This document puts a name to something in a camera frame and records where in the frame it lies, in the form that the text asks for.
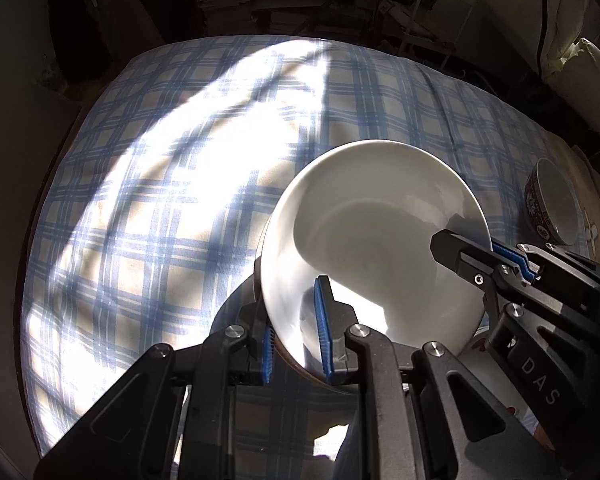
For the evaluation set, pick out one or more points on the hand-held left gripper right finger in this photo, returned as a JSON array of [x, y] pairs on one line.
[[322, 330]]

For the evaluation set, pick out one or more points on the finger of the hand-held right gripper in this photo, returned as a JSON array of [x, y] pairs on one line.
[[522, 262], [462, 255]]

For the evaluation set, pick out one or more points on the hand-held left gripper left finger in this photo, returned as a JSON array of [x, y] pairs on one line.
[[266, 355]]

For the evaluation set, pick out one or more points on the large plain white bowl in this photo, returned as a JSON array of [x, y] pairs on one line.
[[380, 240]]

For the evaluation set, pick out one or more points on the large round cherry print plate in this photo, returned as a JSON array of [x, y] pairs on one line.
[[485, 380]]

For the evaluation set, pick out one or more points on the red patterned bowl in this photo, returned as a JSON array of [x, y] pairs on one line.
[[555, 205]]

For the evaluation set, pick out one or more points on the blue plaid tablecloth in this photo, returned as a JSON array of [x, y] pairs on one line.
[[155, 210]]

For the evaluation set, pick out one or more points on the white padded cushion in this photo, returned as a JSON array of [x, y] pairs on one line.
[[570, 35]]

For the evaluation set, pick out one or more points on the white metal frame rack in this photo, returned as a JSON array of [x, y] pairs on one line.
[[420, 0]]

